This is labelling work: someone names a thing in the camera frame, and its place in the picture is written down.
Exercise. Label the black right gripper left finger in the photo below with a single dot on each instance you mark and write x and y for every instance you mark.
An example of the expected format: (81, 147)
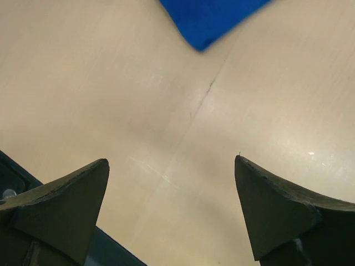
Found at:
(53, 224)

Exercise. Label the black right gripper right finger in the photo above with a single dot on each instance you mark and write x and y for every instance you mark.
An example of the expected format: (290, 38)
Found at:
(288, 224)

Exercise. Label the blue towel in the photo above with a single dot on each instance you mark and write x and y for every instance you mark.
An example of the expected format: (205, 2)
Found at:
(202, 22)

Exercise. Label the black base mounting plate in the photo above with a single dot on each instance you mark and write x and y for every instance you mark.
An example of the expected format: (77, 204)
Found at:
(103, 250)

